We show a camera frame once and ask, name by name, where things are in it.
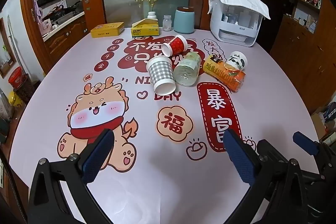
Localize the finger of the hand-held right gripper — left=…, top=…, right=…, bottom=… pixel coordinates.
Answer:
left=292, top=131, right=336, bottom=180
left=256, top=139, right=289, bottom=161

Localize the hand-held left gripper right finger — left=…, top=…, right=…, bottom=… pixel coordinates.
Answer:
left=223, top=128, right=309, bottom=224

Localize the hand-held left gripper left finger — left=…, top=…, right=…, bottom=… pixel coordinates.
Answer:
left=28, top=128, right=116, bottom=224

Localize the panda print paper cup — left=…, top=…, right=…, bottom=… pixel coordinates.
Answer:
left=226, top=51, right=249, bottom=71

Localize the grey checkered paper cup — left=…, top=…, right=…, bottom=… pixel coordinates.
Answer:
left=146, top=56, right=176, bottom=95

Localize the red paper cup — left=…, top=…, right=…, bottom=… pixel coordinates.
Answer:
left=161, top=34, right=188, bottom=57

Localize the blue printed cardboard box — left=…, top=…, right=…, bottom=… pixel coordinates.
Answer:
left=310, top=102, right=336, bottom=141

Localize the wooden sideboard cabinet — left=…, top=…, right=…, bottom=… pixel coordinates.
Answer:
left=270, top=14, right=335, bottom=115

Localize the orange label drink bottle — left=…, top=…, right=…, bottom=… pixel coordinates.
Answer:
left=203, top=54, right=247, bottom=93

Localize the clear plastic bottle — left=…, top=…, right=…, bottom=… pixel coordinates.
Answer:
left=173, top=51, right=202, bottom=87

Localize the yellow plastic container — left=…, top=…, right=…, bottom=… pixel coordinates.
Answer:
left=8, top=91, right=24, bottom=107

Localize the red plastic bucket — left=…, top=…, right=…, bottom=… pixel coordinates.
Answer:
left=8, top=67, right=26, bottom=89

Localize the white countertop appliance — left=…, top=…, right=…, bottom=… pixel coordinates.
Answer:
left=209, top=0, right=263, bottom=47

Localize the wooden kitchen counter cabinet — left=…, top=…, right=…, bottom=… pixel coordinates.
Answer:
left=41, top=12, right=89, bottom=65

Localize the yellow tin box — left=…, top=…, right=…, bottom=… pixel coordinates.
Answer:
left=90, top=22, right=126, bottom=39

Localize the yellow tissue box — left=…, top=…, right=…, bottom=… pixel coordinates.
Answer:
left=131, top=18, right=160, bottom=38

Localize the light blue canister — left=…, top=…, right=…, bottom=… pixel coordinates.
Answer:
left=174, top=6, right=195, bottom=34

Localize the small glass jar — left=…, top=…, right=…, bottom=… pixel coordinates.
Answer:
left=163, top=15, right=173, bottom=31

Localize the pink hanging cloth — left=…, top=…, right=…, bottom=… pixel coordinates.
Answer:
left=33, top=0, right=43, bottom=23

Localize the wooden wall shelf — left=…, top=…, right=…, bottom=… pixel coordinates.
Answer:
left=288, top=0, right=325, bottom=36

